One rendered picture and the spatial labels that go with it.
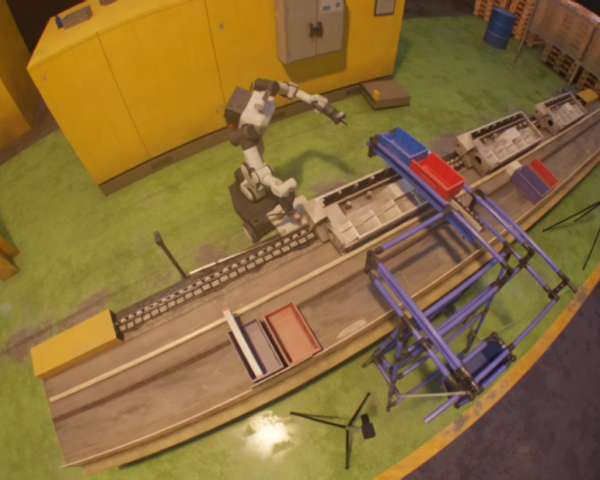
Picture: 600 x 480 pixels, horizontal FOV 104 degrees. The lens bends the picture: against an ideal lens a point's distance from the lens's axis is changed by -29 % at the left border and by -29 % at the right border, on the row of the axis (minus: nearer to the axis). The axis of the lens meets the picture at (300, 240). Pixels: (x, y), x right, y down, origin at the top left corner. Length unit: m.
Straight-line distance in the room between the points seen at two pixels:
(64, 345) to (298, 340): 1.53
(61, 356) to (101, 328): 0.38
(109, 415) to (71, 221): 2.63
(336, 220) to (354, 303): 0.52
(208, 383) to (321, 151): 2.81
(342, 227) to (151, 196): 2.40
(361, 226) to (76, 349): 2.01
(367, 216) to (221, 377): 1.32
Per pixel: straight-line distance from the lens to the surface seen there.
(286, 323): 1.96
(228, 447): 2.70
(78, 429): 2.37
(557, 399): 3.52
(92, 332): 2.26
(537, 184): 3.19
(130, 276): 3.34
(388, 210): 2.18
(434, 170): 2.06
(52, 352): 2.45
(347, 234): 2.01
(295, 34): 3.53
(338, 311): 1.99
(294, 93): 2.56
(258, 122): 2.14
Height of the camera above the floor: 2.63
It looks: 59 degrees down
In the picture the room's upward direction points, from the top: 2 degrees counter-clockwise
